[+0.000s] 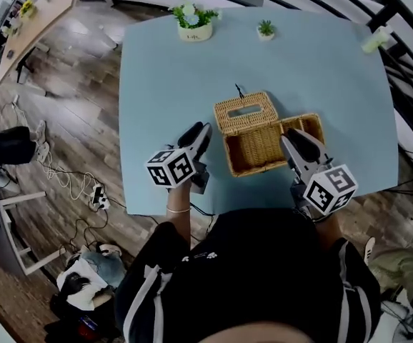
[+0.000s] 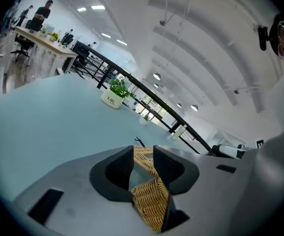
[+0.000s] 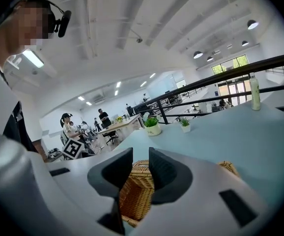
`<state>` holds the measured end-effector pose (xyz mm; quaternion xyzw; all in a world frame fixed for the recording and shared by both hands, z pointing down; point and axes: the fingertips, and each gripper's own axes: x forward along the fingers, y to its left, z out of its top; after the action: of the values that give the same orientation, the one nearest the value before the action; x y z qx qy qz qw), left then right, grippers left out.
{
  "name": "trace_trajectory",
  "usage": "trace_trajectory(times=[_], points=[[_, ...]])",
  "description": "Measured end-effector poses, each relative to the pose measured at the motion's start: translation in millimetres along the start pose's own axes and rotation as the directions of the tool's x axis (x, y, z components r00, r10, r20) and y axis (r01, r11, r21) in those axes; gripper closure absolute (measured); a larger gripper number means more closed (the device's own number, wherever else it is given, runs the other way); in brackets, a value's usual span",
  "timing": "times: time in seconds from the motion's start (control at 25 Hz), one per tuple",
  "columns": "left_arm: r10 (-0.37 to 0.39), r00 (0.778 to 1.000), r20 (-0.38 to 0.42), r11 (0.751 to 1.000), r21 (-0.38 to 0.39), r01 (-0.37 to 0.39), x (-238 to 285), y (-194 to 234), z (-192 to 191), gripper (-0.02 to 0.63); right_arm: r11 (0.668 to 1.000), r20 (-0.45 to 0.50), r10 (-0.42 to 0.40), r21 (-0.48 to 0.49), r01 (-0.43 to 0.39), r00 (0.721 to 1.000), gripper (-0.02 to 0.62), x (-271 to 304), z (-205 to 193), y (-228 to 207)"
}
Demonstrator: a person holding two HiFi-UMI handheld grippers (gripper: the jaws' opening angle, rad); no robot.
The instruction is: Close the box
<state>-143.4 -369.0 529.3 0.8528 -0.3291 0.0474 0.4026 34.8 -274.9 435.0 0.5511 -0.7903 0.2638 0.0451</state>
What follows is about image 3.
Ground glass door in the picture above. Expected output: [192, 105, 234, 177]
[217, 80, 252, 105]

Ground large white flower pot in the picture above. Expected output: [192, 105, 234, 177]
[143, 116, 162, 137]

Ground long ceiling light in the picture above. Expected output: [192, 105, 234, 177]
[23, 49, 44, 68]

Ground ceiling light panels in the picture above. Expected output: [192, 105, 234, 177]
[77, 72, 157, 106]

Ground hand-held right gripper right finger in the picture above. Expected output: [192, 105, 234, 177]
[137, 146, 268, 236]

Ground pale green bottle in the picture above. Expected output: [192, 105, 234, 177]
[249, 72, 262, 111]

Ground person's head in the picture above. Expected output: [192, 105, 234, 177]
[0, 0, 57, 83]

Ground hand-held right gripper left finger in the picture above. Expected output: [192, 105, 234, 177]
[46, 147, 134, 231]

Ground small white potted plant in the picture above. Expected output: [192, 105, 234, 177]
[179, 117, 191, 133]

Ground black head-worn camera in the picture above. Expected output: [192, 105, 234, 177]
[55, 10, 72, 38]

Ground black office chair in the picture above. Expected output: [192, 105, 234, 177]
[105, 131, 119, 145]

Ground wicker tissue box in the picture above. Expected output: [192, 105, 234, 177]
[118, 159, 241, 228]

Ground long wooden table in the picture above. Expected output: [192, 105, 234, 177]
[96, 114, 144, 142]

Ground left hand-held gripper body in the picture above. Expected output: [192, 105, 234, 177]
[61, 137, 95, 160]

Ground light blue table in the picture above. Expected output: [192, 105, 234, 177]
[133, 52, 284, 125]

